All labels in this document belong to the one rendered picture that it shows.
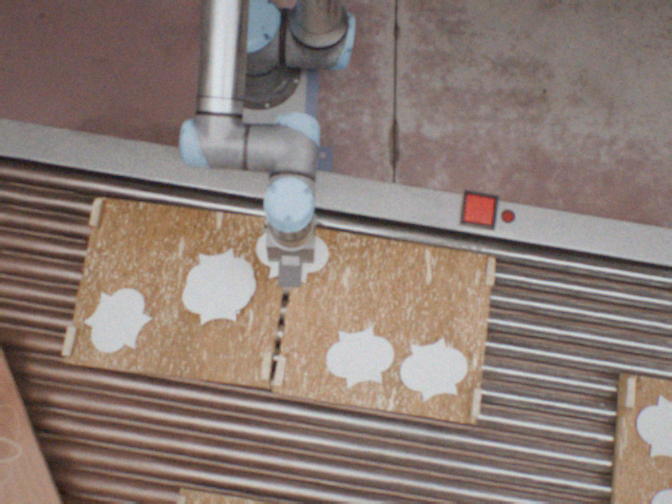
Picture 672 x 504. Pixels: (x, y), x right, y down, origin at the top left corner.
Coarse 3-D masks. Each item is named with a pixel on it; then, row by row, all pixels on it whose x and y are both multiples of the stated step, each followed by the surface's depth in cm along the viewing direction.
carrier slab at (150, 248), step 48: (96, 240) 163; (144, 240) 163; (192, 240) 163; (240, 240) 164; (96, 288) 160; (144, 288) 160; (144, 336) 158; (192, 336) 158; (240, 336) 159; (240, 384) 156
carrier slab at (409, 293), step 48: (336, 240) 164; (384, 240) 165; (336, 288) 162; (384, 288) 162; (432, 288) 163; (480, 288) 163; (288, 336) 159; (336, 336) 159; (384, 336) 160; (432, 336) 160; (480, 336) 160; (288, 384) 156; (336, 384) 157; (384, 384) 157; (480, 384) 158
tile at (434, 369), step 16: (416, 352) 158; (432, 352) 158; (448, 352) 158; (400, 368) 157; (416, 368) 157; (432, 368) 157; (448, 368) 157; (464, 368) 158; (416, 384) 156; (432, 384) 157; (448, 384) 157
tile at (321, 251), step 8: (264, 240) 149; (320, 240) 149; (264, 248) 149; (320, 248) 149; (264, 256) 148; (320, 256) 149; (264, 264) 149; (272, 264) 148; (304, 264) 148; (312, 264) 148; (320, 264) 148; (272, 272) 147; (304, 272) 148; (312, 272) 148; (304, 280) 147
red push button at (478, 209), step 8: (472, 200) 169; (480, 200) 169; (488, 200) 169; (472, 208) 168; (480, 208) 168; (488, 208) 168; (464, 216) 168; (472, 216) 168; (480, 216) 168; (488, 216) 168; (488, 224) 167
